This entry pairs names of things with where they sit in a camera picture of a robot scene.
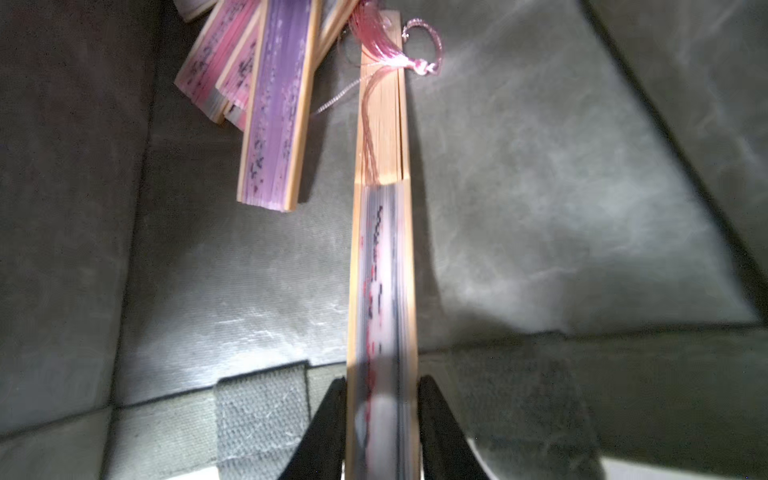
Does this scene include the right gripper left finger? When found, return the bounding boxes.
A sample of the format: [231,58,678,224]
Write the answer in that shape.
[278,377,347,480]

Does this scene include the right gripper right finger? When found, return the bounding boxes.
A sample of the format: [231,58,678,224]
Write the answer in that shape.
[418,375,489,480]

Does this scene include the olive green tote bag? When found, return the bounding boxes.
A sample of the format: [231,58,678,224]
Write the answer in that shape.
[1,1,767,479]

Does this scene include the purple folding fan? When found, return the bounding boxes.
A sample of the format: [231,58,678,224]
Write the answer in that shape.
[236,0,322,212]

